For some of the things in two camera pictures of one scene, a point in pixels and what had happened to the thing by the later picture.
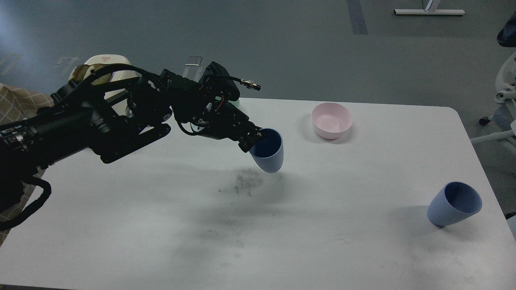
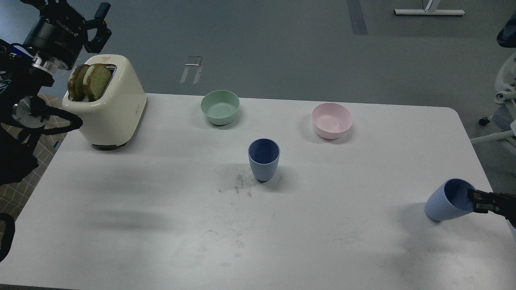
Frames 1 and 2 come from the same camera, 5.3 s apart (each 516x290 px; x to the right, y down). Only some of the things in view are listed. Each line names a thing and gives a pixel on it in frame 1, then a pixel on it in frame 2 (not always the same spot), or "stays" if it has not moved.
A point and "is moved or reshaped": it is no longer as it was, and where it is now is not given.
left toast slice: [78, 73] stays
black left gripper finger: [247, 142] to [100, 15]
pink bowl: [330, 120] stays
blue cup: [268, 152] is moved or reshaped
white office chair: [505, 121] stays
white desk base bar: [429, 11] stays
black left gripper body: [205, 108] to [58, 33]
